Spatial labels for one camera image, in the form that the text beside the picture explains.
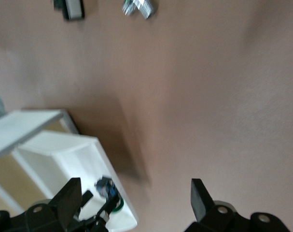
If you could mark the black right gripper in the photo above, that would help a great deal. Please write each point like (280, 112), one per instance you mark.
(93, 226)

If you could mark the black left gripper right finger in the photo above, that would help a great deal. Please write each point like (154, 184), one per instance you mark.
(199, 200)

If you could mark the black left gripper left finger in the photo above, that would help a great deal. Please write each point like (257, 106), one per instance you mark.
(64, 200)

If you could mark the green mushroom push button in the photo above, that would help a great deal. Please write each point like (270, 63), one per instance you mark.
(107, 189)

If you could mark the white plastic drawer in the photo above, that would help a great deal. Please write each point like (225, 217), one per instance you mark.
(71, 154)

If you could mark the white drawer cabinet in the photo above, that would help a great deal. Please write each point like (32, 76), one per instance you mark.
(16, 130)

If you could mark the brown table mat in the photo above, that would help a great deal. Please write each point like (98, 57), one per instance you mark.
(209, 96)

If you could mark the silver metal connector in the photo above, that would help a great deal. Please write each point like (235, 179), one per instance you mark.
(141, 7)

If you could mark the black switch with white face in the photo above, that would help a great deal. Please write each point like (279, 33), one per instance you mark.
(71, 9)

